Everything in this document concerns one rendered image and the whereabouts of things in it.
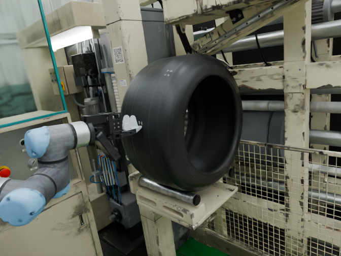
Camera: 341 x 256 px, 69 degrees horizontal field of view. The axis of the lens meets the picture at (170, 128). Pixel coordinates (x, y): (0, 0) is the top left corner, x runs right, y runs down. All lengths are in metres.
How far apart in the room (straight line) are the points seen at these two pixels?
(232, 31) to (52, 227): 1.30
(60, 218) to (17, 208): 0.84
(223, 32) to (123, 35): 0.48
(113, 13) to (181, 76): 0.52
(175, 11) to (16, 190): 1.03
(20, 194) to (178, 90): 0.54
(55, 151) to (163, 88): 0.40
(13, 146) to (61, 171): 0.63
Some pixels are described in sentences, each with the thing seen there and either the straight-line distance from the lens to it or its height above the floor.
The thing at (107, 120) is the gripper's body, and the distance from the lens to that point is 0.77.
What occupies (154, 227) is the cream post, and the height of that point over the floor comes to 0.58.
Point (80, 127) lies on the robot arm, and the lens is 0.72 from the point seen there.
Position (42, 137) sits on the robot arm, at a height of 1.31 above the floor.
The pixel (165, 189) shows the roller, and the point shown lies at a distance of 1.12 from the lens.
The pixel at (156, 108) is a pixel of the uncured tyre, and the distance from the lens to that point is 0.84.
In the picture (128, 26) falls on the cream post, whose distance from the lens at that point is 1.23.
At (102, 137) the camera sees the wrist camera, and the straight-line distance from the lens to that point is 0.77.
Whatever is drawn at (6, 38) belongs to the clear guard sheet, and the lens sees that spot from 1.31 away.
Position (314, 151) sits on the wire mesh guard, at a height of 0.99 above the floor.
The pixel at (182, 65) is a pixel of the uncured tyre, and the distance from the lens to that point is 0.91.
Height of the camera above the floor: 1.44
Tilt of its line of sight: 15 degrees down
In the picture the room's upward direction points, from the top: 8 degrees counter-clockwise
